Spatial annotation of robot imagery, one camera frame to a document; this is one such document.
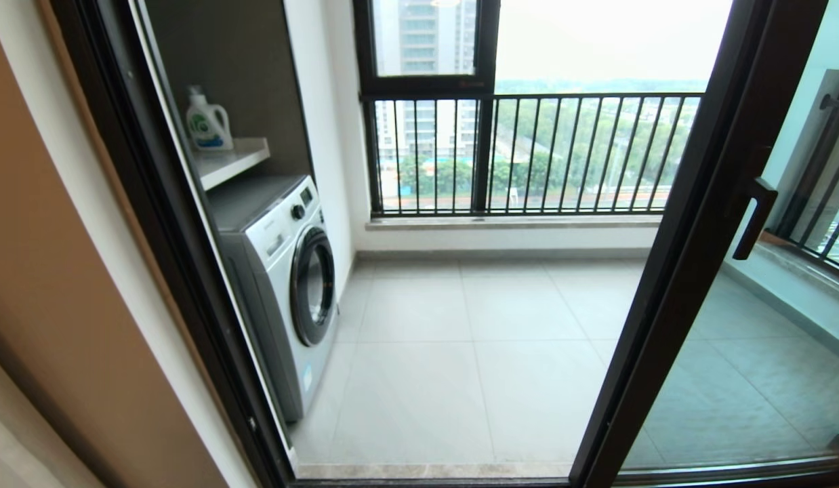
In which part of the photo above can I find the black metal balcony railing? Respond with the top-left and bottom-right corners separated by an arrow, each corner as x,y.
361,91 -> 705,218

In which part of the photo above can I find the grey stone window sill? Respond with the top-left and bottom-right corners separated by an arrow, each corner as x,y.
365,213 -> 664,232

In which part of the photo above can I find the white front-load washing machine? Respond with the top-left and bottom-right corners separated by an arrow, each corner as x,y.
206,174 -> 340,423

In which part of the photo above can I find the dark window frame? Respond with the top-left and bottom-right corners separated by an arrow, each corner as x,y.
352,0 -> 502,216

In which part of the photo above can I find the white detergent bottle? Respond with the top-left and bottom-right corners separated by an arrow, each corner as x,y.
184,85 -> 234,151

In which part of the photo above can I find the white stone shelf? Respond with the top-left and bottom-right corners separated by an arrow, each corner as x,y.
191,138 -> 271,191

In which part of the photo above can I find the dark outer door frame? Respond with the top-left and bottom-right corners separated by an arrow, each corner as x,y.
48,0 -> 839,488

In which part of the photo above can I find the dark door handle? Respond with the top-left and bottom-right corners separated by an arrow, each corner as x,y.
731,176 -> 779,262

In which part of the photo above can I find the black side balcony railing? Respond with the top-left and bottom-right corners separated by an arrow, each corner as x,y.
765,68 -> 839,279

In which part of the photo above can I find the dark framed sliding glass door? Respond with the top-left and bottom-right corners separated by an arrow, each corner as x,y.
570,0 -> 839,488

